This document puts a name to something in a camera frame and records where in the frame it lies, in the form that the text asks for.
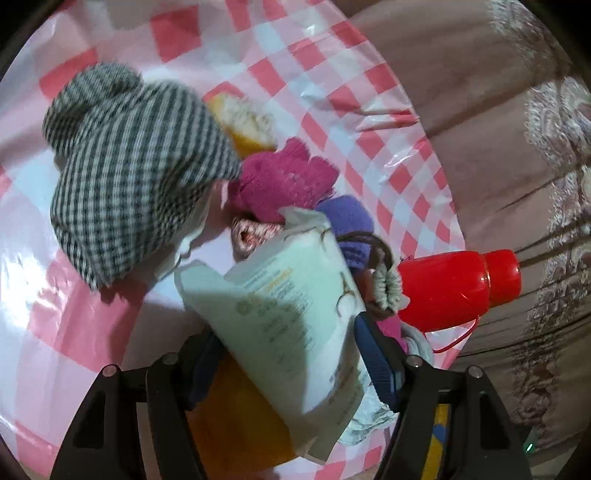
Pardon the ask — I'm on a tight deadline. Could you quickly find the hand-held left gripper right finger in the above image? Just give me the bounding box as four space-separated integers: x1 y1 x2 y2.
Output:
353 311 533 480

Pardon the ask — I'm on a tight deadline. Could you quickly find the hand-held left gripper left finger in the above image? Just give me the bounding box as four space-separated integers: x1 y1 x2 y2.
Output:
50 333 225 480

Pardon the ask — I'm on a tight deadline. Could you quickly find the white plastic packet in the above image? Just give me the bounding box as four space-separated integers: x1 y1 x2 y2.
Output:
174 207 376 464

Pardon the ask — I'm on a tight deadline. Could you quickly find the yellow sponge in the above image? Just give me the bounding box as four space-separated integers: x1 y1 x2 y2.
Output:
205 92 280 158

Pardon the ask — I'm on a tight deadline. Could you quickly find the white lace cloth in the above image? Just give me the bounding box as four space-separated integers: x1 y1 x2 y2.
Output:
342 369 398 446

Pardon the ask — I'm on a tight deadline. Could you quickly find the orange cloth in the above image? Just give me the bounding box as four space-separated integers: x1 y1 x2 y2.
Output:
185 355 301 467

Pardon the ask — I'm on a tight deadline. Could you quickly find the grey knitted band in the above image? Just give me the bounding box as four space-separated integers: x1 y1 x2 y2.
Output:
365 265 411 319

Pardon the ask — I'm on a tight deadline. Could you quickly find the blue yellow toy object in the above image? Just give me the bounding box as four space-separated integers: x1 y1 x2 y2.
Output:
427 404 451 480

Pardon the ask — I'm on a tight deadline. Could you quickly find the red plastic bottle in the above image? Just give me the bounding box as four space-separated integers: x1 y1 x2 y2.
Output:
396 249 522 354

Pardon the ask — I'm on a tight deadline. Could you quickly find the pink white knitted cloth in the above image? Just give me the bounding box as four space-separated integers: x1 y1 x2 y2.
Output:
231 216 287 261

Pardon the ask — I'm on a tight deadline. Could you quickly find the purple knit glove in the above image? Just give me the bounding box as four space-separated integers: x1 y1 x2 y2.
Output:
316 195 376 271

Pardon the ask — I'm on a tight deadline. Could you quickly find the magenta knit glove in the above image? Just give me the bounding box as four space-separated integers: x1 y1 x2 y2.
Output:
228 137 340 222

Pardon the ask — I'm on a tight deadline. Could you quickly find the black white checked cap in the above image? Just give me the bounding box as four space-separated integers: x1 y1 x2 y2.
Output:
42 62 243 291

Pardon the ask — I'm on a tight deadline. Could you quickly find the brown patterned blanket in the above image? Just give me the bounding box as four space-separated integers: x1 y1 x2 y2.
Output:
346 0 591 462

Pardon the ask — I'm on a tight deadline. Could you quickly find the red white checkered tablecloth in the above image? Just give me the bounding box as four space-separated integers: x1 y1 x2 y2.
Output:
0 0 467 480

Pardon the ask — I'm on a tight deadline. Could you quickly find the brown hair tie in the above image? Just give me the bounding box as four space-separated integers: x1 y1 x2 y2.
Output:
337 232 397 278

